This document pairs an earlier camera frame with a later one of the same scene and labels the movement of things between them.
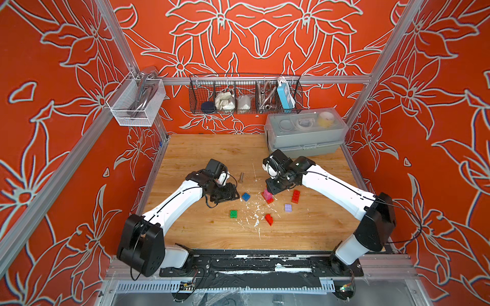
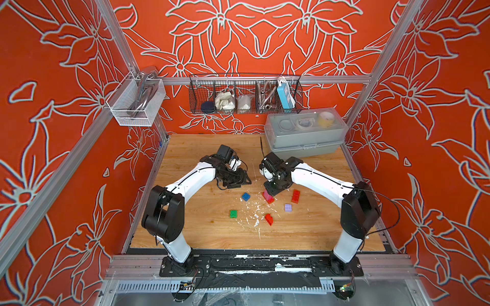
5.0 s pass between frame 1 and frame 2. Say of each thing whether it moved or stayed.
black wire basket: stayed
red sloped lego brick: stayed
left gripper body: moved
